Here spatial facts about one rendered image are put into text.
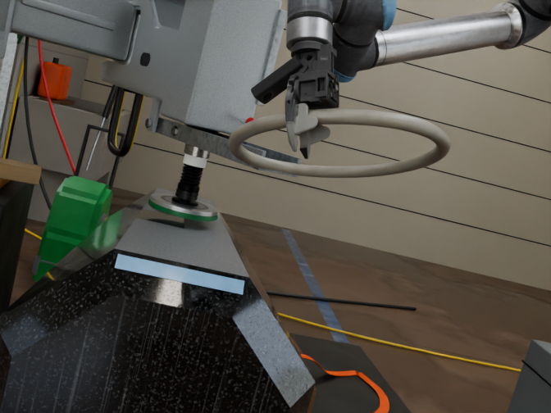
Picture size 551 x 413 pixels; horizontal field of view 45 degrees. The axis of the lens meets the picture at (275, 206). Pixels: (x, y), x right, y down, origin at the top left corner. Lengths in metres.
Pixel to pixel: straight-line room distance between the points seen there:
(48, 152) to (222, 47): 3.06
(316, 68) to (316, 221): 5.90
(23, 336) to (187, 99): 0.78
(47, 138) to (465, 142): 4.43
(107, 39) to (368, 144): 4.95
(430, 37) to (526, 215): 6.33
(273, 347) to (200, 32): 0.90
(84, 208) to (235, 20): 1.91
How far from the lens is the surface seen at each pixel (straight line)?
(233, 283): 1.61
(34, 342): 1.62
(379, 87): 7.15
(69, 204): 3.66
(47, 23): 2.42
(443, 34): 1.63
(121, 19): 2.52
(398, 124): 1.30
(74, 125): 4.82
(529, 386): 1.70
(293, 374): 1.69
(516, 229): 7.84
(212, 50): 1.93
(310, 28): 1.31
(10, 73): 4.48
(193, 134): 1.97
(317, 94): 1.26
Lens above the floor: 1.23
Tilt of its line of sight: 8 degrees down
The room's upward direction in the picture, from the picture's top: 15 degrees clockwise
